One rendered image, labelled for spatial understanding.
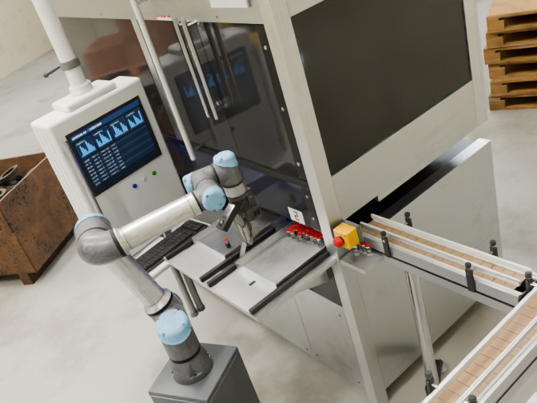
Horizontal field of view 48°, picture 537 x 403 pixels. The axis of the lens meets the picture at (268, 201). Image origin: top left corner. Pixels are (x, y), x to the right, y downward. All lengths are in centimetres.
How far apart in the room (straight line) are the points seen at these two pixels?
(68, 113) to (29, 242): 218
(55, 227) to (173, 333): 303
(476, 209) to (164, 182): 149
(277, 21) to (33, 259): 327
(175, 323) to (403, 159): 109
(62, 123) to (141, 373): 156
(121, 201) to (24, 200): 196
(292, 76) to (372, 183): 60
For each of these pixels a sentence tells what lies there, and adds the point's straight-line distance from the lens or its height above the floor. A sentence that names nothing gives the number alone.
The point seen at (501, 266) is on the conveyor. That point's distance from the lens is 211.
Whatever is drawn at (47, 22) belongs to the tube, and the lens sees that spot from 275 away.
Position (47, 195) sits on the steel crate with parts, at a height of 49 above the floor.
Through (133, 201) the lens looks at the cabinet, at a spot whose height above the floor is 105.
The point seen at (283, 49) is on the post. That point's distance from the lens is 197.
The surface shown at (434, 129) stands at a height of 111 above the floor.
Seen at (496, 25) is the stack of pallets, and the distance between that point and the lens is 499.
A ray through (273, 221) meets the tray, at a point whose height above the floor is 91.
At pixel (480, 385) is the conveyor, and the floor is 95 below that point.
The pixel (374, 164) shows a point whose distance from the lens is 235.
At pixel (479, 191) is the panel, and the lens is 297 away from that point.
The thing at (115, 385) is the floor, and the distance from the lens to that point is 363.
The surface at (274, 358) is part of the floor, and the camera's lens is 332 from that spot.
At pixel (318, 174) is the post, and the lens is 215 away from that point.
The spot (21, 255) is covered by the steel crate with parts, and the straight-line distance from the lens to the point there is 477.
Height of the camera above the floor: 226
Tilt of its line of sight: 29 degrees down
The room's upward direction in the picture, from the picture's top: 18 degrees counter-clockwise
